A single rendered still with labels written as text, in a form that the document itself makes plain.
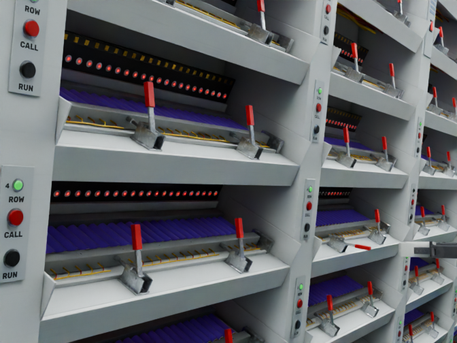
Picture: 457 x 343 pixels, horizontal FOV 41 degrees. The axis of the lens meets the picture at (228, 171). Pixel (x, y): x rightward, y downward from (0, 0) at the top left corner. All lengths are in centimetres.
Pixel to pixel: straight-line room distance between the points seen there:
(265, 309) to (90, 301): 53
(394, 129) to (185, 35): 108
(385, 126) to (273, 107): 70
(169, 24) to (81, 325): 41
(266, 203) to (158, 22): 51
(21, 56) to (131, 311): 37
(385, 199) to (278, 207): 70
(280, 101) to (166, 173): 42
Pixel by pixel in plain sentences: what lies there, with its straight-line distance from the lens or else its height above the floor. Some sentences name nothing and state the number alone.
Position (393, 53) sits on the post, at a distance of 190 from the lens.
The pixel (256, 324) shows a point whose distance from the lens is 126.
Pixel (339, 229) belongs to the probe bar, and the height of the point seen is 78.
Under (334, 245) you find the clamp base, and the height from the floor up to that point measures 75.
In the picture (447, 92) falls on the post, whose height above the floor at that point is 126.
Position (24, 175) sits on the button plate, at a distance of 68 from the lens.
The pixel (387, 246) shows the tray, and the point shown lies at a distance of 174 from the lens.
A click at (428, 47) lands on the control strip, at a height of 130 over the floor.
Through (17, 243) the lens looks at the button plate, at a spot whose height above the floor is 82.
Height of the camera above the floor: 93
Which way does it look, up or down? 1 degrees down
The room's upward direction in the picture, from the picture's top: 5 degrees clockwise
